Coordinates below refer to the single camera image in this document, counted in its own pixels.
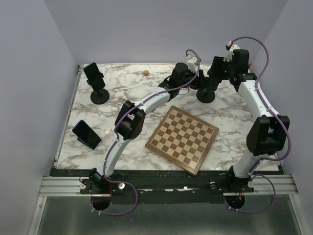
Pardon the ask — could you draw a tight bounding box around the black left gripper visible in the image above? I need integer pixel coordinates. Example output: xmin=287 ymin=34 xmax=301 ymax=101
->
xmin=178 ymin=68 xmax=210 ymax=91

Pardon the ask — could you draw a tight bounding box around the black phone from wedge stand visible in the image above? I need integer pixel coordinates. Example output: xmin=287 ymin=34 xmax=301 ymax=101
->
xmin=72 ymin=120 xmax=99 ymax=144

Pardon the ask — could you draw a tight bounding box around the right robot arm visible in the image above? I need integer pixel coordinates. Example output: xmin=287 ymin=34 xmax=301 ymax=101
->
xmin=207 ymin=49 xmax=290 ymax=192

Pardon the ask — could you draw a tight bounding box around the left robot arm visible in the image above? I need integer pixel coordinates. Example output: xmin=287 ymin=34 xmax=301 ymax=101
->
xmin=89 ymin=59 xmax=204 ymax=193

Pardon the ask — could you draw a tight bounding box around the black phone in left stand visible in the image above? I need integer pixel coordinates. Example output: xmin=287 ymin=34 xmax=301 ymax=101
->
xmin=83 ymin=62 xmax=101 ymax=83

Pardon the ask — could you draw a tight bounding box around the black wedge phone stand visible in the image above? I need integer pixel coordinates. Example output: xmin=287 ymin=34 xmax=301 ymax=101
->
xmin=77 ymin=137 xmax=101 ymax=150

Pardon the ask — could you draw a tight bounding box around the wooden chessboard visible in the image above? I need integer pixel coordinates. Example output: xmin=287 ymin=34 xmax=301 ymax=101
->
xmin=145 ymin=106 xmax=219 ymax=176

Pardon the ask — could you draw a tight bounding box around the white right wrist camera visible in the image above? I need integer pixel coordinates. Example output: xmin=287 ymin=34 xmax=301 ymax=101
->
xmin=224 ymin=41 xmax=240 ymax=62

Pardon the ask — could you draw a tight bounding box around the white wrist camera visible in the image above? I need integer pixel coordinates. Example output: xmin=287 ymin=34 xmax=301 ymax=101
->
xmin=224 ymin=41 xmax=240 ymax=62
xmin=186 ymin=55 xmax=201 ymax=73

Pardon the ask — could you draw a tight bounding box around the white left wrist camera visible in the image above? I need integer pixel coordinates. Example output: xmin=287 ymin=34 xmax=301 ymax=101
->
xmin=186 ymin=55 xmax=201 ymax=73

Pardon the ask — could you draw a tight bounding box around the aluminium mounting rail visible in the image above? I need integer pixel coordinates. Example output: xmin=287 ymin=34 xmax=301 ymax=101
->
xmin=39 ymin=175 xmax=298 ymax=197

